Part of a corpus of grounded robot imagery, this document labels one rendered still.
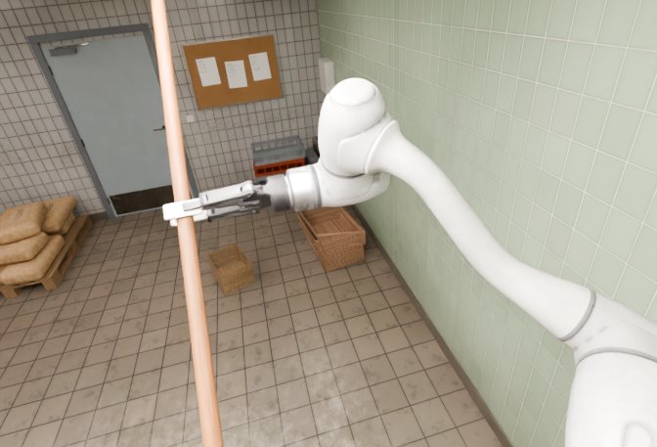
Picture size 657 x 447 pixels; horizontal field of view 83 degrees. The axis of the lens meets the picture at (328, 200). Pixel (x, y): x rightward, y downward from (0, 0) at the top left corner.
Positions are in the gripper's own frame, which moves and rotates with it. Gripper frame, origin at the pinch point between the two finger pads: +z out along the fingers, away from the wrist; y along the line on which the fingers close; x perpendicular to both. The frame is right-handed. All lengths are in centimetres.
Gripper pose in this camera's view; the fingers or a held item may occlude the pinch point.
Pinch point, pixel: (185, 212)
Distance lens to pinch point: 77.0
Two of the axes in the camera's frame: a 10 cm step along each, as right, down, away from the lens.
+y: -0.8, 3.4, 9.4
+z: -9.7, 2.0, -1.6
